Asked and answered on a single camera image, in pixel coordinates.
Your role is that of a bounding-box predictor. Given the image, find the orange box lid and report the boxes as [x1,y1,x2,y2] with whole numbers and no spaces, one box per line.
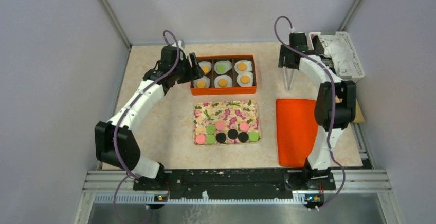
[276,99,318,168]

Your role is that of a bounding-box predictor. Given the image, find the orange cookie one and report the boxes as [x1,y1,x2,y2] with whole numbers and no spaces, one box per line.
[201,66,210,74]

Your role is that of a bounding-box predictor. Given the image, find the green cookie bottom left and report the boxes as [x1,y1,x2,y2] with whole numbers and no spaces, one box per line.
[206,134,216,145]

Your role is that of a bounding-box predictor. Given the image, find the white paper cup two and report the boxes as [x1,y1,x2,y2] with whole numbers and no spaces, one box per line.
[214,60,232,74]

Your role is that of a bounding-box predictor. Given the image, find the green cookie bottom right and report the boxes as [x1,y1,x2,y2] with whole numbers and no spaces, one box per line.
[248,132,260,142]

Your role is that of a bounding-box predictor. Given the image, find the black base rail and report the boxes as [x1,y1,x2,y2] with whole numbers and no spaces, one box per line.
[133,167,336,200]

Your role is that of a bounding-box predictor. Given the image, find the black cookie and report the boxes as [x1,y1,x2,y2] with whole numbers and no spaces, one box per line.
[227,129,239,140]
[238,132,249,143]
[215,133,227,143]

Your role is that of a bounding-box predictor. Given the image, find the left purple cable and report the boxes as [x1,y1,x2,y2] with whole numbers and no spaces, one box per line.
[113,29,181,224]

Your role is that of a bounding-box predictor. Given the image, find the orange cookie two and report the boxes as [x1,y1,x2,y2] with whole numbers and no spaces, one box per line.
[217,78,228,88]

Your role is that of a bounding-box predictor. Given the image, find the green cookie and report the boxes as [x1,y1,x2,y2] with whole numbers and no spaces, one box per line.
[206,124,216,135]
[206,134,216,145]
[216,64,227,74]
[248,132,260,142]

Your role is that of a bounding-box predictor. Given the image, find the purple cable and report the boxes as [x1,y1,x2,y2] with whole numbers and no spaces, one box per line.
[113,29,181,224]
[274,15,347,211]

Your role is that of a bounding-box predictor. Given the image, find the black cookie left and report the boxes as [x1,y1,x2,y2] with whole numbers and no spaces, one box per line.
[215,133,227,143]

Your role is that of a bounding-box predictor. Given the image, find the white paper cup four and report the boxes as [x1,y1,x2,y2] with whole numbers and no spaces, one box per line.
[193,76,210,88]

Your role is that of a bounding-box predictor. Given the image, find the orange cookie three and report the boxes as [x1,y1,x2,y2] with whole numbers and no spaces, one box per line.
[237,62,247,71]

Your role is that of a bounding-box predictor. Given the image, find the pink cookie bottom left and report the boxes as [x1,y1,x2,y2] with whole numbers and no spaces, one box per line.
[195,134,206,145]

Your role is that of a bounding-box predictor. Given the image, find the orange cookie box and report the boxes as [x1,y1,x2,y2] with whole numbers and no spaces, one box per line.
[190,55,257,96]

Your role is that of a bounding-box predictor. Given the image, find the orange cookie four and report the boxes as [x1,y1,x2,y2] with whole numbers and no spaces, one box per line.
[240,75,251,85]

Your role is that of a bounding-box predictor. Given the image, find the white plastic basket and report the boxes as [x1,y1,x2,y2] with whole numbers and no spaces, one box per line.
[309,31,365,82]

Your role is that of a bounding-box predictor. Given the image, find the pink cookie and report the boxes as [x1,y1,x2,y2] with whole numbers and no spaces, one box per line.
[239,122,250,132]
[195,134,206,145]
[215,121,226,131]

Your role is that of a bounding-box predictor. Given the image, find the orange cookie five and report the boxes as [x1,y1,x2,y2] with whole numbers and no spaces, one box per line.
[196,80,208,88]

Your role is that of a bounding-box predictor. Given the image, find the white cloth in basket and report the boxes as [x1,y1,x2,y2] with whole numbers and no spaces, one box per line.
[319,35,358,78]

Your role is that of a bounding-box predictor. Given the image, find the white paper cup one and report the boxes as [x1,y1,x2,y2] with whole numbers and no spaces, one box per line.
[199,61,212,75]

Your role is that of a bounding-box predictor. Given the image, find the white paper cup five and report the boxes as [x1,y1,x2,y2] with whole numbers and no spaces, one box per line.
[214,74,233,88]

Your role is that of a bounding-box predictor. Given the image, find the tan paper bag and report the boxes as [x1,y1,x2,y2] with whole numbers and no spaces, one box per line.
[353,99,365,124]

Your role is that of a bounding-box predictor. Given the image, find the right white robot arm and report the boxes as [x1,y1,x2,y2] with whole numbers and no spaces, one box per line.
[278,32,356,189]

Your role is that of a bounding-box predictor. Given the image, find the white paper cup six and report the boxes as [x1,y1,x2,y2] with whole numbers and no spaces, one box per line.
[236,72,254,87]

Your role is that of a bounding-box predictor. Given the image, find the black cookie middle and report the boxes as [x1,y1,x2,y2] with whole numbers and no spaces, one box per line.
[227,129,239,140]

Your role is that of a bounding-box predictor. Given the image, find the black cookie right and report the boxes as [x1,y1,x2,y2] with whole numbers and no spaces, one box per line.
[238,132,249,143]

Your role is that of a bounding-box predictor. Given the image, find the green cookie top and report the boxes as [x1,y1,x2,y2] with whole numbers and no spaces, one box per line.
[216,64,227,74]

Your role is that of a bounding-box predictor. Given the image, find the white paper cup three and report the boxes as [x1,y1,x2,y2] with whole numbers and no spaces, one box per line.
[234,60,253,73]

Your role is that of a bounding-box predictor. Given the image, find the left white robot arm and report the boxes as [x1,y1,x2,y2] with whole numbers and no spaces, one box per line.
[94,40,205,190]

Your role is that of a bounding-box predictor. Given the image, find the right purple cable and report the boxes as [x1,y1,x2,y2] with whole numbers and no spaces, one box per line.
[274,15,347,211]

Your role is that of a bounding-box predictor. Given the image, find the pink cookie middle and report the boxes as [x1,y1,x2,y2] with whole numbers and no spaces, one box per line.
[215,121,226,131]

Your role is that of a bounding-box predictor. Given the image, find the floral tray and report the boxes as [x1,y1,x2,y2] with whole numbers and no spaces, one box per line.
[193,100,262,146]

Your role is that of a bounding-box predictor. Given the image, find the black item in basket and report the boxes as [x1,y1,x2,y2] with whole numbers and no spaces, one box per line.
[311,35,336,73]

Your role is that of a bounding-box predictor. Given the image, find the pink cookie right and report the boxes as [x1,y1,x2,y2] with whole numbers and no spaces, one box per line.
[239,122,250,132]

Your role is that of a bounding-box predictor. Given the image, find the green cookie middle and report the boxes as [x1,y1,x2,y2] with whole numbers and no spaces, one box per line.
[206,124,216,135]

